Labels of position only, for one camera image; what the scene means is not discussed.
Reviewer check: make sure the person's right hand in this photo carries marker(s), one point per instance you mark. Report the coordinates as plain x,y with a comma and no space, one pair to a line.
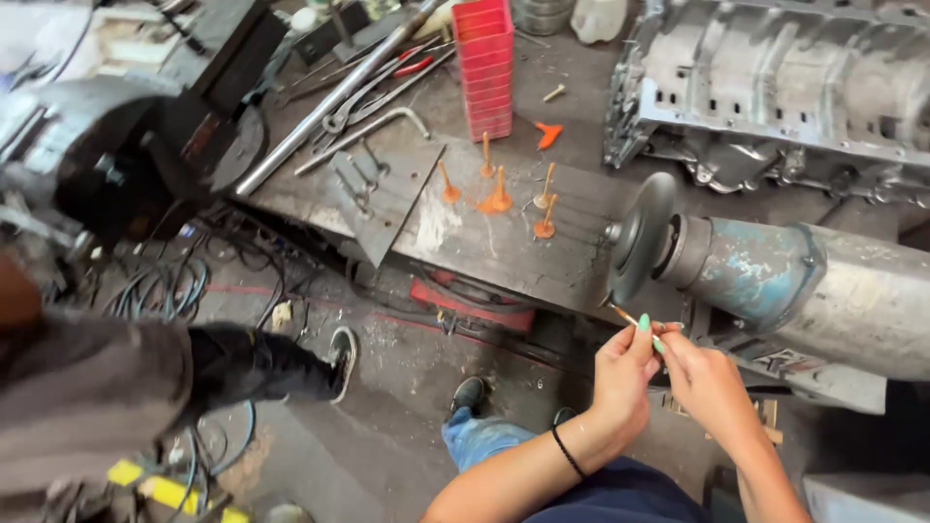
701,389

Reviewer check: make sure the person's left hand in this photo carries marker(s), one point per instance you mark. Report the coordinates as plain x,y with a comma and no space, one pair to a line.
617,385

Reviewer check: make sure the person's black right shoe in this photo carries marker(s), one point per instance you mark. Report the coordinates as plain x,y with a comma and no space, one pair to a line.
564,415

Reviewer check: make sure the black wristband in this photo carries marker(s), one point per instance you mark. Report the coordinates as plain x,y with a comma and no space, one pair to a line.
567,452

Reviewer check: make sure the person's dark blue shirt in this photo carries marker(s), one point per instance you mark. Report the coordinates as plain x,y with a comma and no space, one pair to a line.
617,497

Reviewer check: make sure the blue grey grinder motor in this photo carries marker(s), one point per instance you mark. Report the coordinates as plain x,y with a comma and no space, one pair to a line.
799,290

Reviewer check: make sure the person's blue jeans leg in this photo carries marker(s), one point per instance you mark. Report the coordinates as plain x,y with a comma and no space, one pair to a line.
479,439

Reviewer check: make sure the person's black left shoe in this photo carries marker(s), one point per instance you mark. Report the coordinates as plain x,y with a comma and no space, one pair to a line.
467,394

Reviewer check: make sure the dark grinding wheel disc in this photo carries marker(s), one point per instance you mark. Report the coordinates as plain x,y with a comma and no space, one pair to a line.
639,232

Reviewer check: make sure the red box under bench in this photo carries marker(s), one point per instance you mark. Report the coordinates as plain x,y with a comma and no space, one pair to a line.
472,309

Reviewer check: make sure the orange engine valve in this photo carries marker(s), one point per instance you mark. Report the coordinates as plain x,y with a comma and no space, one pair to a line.
545,226
449,190
487,167
545,190
500,197

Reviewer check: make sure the orange plastic piece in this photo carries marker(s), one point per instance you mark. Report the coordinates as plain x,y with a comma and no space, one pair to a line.
548,134

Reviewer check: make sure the small metal bolt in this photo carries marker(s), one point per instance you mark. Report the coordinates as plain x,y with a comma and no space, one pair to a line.
553,93

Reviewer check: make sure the steel plate with hooks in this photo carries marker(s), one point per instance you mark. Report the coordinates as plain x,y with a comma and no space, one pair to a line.
385,196

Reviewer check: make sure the grey aluminium engine casing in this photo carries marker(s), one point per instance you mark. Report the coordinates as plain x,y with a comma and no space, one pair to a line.
770,87

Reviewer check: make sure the stack of red plastic bins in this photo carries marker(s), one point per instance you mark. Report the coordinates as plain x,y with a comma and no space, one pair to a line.
485,69

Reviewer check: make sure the bent metal rod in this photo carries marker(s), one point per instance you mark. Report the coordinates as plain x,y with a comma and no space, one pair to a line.
363,133

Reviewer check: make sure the white plastic jug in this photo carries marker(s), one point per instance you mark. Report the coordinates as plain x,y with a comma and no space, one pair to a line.
597,18

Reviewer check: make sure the long metal tongs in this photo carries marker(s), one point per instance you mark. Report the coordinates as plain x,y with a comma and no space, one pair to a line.
385,94

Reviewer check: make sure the metal bucket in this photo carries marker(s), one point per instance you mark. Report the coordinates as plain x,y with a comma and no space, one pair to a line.
541,14

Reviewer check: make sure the long steel pipe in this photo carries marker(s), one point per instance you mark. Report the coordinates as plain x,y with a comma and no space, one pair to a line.
327,105

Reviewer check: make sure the dark bench vise machine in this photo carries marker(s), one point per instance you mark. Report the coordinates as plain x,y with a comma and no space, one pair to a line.
123,152

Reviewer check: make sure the yellow metal frame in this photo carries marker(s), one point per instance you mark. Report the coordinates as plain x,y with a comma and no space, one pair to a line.
167,490

